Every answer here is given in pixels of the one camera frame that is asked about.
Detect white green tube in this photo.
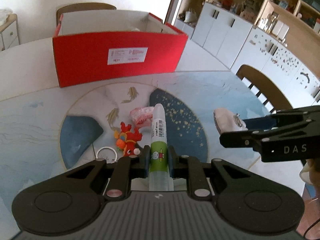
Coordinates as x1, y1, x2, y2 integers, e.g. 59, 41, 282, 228
149, 103, 173, 191

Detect red dragon plush keychain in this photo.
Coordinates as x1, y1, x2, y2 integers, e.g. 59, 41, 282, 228
95, 121, 143, 162

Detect wooden chair right side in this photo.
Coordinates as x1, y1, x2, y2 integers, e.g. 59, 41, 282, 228
236, 64, 293, 114

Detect red cardboard shoe box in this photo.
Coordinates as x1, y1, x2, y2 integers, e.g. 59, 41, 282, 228
52, 10, 188, 88

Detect wooden chair behind box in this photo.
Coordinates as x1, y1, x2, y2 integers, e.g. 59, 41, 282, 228
56, 2, 117, 24

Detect white drawer sideboard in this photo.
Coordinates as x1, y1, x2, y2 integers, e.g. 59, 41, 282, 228
1, 14, 20, 51

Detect white wall cabinets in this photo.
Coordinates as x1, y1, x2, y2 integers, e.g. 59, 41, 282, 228
173, 2, 320, 107

